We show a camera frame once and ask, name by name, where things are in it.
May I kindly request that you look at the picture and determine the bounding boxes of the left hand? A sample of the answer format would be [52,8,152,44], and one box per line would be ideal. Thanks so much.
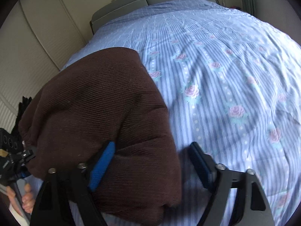
[6,183,35,216]

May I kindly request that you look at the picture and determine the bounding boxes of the blue striped floral bedsheet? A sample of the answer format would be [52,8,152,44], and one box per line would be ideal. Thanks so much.
[62,0,300,225]

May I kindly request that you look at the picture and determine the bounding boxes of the brown corduroy pants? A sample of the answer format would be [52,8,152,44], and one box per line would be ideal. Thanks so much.
[19,47,182,225]

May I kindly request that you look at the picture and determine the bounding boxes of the black folded clothes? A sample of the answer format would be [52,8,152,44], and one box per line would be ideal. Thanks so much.
[11,96,32,136]

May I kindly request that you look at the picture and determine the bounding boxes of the cream louvered wardrobe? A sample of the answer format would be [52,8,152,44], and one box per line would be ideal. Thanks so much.
[1,0,87,131]

